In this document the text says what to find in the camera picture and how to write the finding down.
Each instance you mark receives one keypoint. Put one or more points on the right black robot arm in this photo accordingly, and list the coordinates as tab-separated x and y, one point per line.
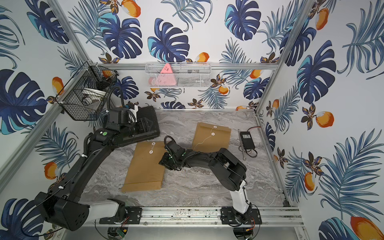
230	172

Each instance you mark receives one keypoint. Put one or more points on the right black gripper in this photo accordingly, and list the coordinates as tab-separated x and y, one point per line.
163	161

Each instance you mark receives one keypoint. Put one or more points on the black wire basket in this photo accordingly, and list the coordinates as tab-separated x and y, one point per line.
87	76

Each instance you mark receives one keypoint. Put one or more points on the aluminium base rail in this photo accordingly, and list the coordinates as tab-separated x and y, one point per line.
212	217

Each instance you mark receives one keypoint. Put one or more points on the white mesh wall basket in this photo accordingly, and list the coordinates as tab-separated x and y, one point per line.
188	75

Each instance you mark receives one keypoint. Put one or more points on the black power adapter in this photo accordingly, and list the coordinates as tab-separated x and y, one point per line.
247	140

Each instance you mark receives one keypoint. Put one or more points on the black plastic tool case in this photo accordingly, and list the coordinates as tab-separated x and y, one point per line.
127	136

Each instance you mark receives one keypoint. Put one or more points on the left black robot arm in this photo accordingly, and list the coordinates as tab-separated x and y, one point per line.
61	205

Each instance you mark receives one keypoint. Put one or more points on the white items in black basket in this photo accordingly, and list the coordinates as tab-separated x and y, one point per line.
92	96

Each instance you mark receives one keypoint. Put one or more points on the brown kraft file bag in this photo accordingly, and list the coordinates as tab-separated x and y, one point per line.
145	173
211	138

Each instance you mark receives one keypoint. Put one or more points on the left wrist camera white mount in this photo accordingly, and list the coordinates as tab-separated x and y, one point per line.
133	110

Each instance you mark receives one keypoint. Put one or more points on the pink triangular object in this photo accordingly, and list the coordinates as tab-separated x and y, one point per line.
166	77

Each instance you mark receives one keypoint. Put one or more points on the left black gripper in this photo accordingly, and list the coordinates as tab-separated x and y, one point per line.
138	126

